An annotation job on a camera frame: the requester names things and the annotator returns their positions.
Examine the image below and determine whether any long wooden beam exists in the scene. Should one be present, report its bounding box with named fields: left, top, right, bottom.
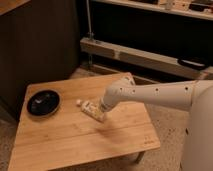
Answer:
left=80, top=37, right=213, bottom=79

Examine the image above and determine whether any black ceramic bowl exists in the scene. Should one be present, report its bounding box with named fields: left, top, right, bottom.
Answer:
left=27, top=90, right=60, bottom=116

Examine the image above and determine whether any metal pole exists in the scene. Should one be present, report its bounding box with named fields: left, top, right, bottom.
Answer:
left=86, top=0, right=94, bottom=40

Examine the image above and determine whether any dark wooden cabinet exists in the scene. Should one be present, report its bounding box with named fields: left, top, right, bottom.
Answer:
left=0, top=0, right=80, bottom=120

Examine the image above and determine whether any black flat object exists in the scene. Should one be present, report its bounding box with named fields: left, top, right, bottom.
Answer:
left=177, top=59, right=209, bottom=70

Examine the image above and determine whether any wooden table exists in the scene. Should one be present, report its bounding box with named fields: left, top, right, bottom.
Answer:
left=8, top=74, right=160, bottom=171

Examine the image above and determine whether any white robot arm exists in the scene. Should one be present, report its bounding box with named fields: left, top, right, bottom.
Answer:
left=99, top=76, right=213, bottom=171

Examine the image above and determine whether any wooden wall shelf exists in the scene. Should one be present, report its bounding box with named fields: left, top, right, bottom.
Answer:
left=93, top=0, right=213, bottom=21

